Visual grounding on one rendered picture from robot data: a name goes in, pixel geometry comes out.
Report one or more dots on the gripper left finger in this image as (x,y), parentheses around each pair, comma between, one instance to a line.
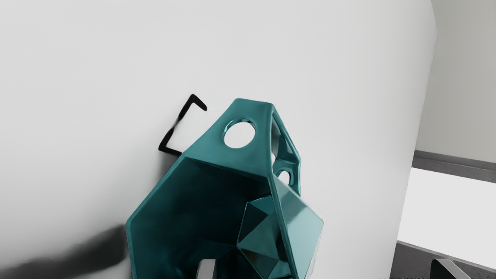
(206,270)

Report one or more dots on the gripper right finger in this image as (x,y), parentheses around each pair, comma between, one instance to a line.
(443,270)

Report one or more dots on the teal faceted mug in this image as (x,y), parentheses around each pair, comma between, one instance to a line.
(217,170)

